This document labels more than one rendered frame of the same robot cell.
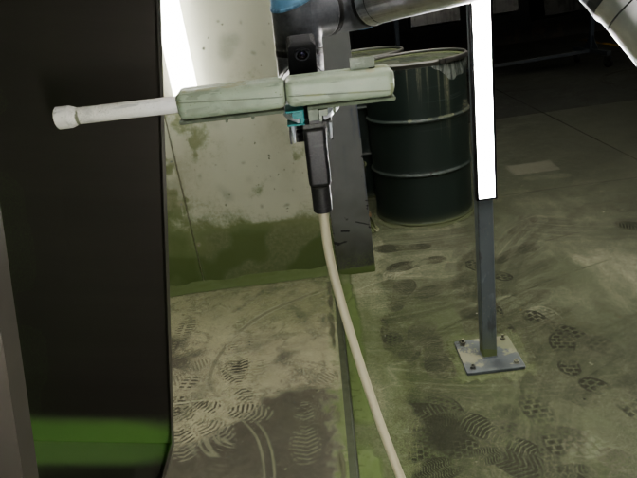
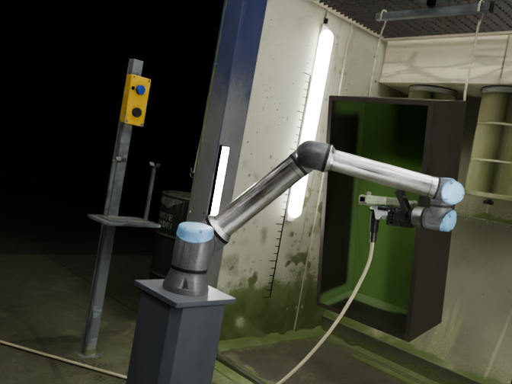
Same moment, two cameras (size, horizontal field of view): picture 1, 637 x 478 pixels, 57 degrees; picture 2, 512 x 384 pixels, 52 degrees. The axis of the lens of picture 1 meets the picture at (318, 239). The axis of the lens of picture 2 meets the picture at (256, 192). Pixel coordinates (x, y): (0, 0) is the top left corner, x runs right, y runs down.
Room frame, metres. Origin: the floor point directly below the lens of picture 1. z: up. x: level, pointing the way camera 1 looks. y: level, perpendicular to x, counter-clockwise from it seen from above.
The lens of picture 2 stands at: (2.10, -2.13, 1.20)
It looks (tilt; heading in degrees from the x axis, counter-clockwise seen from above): 3 degrees down; 133
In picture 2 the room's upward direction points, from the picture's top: 10 degrees clockwise
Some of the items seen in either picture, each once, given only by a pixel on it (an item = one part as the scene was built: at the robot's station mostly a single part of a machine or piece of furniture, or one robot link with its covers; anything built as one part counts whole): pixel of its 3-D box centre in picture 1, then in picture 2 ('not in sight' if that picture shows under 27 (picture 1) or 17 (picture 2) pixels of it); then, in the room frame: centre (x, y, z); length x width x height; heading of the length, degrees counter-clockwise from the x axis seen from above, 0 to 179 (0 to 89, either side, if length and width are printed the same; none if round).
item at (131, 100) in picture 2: not in sight; (135, 100); (-0.34, -0.60, 1.42); 0.12 x 0.06 x 0.26; 88
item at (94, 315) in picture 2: not in sight; (111, 209); (-0.40, -0.60, 0.82); 0.06 x 0.06 x 1.64; 88
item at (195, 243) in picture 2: not in sight; (193, 244); (0.47, -0.73, 0.83); 0.17 x 0.15 x 0.18; 126
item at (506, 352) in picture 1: (488, 354); not in sight; (1.75, -0.54, 0.01); 0.20 x 0.20 x 0.01; 88
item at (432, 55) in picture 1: (413, 60); not in sight; (3.29, -0.65, 0.86); 0.54 x 0.54 x 0.01
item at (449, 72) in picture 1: (419, 137); not in sight; (3.28, -0.65, 0.44); 0.59 x 0.58 x 0.89; 12
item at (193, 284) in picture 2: not in sight; (187, 277); (0.48, -0.73, 0.69); 0.19 x 0.19 x 0.10
